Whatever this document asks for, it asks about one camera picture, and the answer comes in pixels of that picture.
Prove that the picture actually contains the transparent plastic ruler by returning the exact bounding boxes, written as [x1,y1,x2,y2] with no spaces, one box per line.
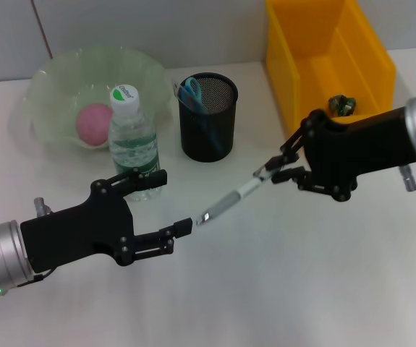
[171,78,211,115]

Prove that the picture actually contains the clear green-label water bottle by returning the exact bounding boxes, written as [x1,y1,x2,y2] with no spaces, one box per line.
[108,83,164,202]

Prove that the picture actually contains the green plastic wrapper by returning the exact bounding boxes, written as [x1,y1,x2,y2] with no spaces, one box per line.
[327,94,357,117]

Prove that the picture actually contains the black mesh pen holder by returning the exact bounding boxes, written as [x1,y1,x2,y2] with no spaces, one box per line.
[177,72,238,163]

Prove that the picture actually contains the pink toy peach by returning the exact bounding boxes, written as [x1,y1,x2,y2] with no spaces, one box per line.
[76,103,114,147]

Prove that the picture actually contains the silver pen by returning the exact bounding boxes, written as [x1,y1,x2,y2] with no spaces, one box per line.
[195,168,277,228]

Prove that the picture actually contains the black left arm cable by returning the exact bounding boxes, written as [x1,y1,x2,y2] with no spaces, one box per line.
[15,269,56,289]

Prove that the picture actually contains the yellow plastic bin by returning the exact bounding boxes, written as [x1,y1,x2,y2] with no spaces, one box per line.
[264,0,398,142]

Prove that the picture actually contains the blue scissors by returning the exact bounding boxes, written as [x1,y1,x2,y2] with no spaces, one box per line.
[178,77,227,150]

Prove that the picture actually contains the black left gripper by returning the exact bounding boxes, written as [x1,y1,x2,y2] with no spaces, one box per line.
[19,168,194,274]

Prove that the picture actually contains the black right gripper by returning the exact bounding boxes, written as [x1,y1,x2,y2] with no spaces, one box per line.
[253,107,416,202]

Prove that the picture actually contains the pale green glass fruit plate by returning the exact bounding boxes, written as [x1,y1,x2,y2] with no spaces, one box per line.
[10,45,174,153]

